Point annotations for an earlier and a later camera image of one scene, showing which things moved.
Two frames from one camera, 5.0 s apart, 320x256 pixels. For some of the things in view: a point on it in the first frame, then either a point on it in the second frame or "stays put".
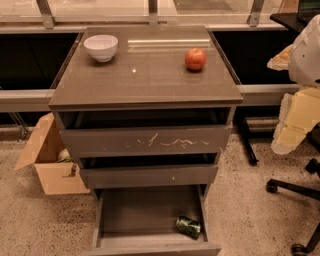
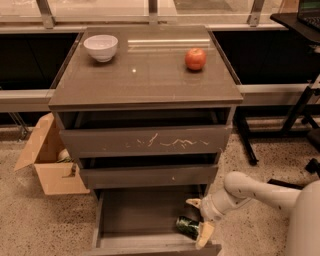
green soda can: [188, 227] stays put
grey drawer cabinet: [146, 108] stays put
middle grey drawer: [114, 170] stays put
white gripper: [306, 60] to [209, 206]
